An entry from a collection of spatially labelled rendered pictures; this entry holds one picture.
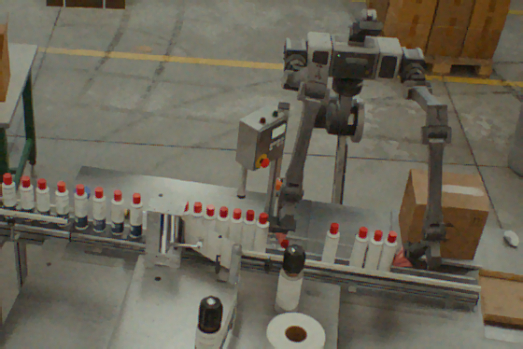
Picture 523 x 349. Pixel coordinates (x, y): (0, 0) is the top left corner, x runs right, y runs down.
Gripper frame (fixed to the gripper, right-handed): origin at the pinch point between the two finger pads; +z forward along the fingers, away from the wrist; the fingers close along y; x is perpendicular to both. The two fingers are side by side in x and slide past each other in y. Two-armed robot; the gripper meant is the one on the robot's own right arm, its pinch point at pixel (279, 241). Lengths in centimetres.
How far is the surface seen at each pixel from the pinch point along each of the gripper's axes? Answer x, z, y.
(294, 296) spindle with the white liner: -25.0, 4.2, 8.1
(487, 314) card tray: -7, 15, 84
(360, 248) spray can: 4.0, 0.8, 31.3
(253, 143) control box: 5.3, -39.4, -15.1
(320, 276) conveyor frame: 1.4, 15.9, 18.2
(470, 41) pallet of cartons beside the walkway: 349, 62, 123
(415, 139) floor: 247, 94, 83
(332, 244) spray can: 3.8, 0.5, 20.2
